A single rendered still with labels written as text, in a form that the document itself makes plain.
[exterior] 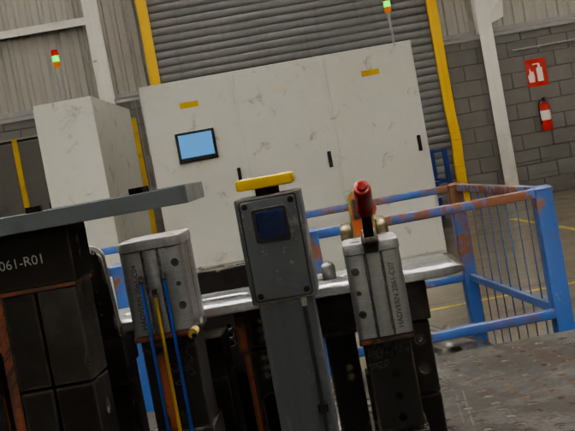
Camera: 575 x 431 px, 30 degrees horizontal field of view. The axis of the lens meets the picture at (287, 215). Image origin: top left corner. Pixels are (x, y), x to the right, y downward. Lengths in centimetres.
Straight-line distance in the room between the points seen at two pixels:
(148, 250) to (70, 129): 810
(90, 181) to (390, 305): 812
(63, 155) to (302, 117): 208
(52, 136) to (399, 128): 299
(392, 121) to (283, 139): 97
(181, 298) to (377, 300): 23
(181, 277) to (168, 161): 804
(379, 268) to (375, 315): 6
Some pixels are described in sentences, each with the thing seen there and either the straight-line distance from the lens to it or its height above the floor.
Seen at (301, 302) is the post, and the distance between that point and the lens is 112.
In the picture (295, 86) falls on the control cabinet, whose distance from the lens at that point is 938.
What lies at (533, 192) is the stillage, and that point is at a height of 93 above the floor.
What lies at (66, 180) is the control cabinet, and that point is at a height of 132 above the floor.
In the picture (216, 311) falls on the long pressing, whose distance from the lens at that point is 141.
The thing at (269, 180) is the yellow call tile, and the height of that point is 115.
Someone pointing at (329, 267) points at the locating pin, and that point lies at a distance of 148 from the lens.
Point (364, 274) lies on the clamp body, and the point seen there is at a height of 102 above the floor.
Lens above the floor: 117
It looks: 3 degrees down
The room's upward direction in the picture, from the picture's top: 10 degrees counter-clockwise
